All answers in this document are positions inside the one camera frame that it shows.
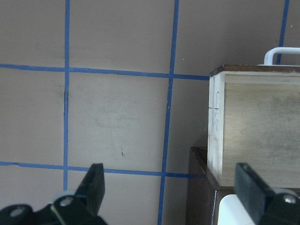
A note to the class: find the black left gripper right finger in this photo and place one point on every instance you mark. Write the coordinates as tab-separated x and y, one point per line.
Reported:
265	205

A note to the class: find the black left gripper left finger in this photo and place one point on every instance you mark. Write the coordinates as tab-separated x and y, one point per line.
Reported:
79	208

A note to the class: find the wooden drawer with white handle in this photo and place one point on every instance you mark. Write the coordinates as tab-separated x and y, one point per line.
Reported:
254	118

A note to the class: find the white foam tray box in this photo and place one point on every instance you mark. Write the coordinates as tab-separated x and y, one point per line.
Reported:
232	212

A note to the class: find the dark brown wooden cabinet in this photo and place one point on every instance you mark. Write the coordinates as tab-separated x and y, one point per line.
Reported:
204	193

